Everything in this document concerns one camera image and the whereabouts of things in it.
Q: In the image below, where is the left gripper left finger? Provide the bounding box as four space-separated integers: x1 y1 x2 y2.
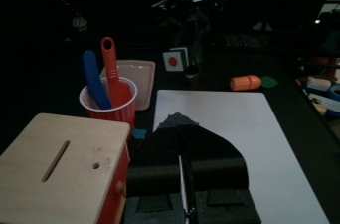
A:
123 112 185 224

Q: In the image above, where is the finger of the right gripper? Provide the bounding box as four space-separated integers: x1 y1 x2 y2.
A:
170 12 189 52
186 12 205 78

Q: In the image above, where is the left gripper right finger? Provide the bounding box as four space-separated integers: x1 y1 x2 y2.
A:
177 114 262 224

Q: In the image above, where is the green toy sushi roll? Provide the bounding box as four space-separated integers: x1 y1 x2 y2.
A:
161 46 191 73

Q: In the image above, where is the white cutting board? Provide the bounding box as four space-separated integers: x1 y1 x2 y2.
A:
151 89 331 224

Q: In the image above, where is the small blue tape piece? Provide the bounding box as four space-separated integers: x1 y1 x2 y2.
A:
131 128 149 140

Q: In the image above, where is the orange toy cylinder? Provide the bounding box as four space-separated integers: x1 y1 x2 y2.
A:
227 74 262 92

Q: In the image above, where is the red plastic cup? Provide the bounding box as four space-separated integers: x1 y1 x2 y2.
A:
77 75 139 130

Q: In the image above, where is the wooden box with red drawer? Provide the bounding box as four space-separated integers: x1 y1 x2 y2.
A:
0 112 133 224

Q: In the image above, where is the blue plastic utensil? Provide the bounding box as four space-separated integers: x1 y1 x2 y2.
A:
81 50 113 110

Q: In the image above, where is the white and blue toy block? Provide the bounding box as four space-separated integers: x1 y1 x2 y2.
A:
305 75 333 92

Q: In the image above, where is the flat white and blue toy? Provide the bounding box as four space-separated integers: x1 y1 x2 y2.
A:
307 93 340 118

